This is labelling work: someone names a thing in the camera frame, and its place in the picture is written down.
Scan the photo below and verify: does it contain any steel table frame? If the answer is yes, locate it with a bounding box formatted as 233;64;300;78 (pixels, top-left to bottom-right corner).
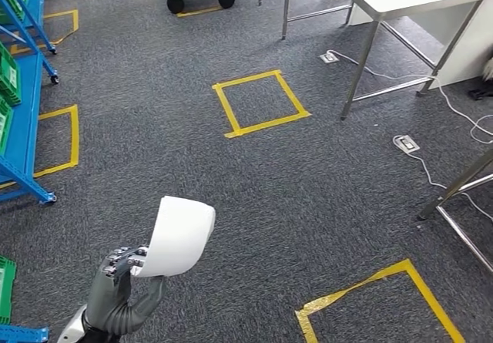
257;0;355;42

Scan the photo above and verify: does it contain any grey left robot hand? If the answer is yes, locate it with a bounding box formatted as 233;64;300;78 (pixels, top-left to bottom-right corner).
84;246;168;338

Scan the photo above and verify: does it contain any white curved plastic part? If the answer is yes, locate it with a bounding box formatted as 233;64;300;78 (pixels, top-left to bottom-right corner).
133;196;216;279

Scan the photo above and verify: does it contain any white floor cable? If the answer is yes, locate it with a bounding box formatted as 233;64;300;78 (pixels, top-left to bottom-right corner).
326;49;493;145
412;149;493;224

